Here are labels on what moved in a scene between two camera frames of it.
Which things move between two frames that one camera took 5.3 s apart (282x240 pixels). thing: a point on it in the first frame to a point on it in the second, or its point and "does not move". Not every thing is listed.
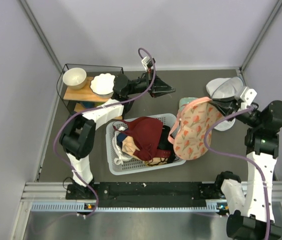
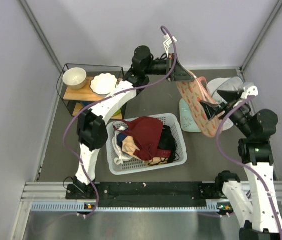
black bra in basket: [166, 144] does not move
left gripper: [158, 87] to [179, 74]
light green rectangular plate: [184, 100] to [187, 122]
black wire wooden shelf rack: [83, 87] does not move
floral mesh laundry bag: [197, 115] to [192, 91]
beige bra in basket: [129, 146] does not move
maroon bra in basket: [147, 131] does not move
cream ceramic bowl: [75, 78] does not move
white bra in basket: [121, 156] does not move
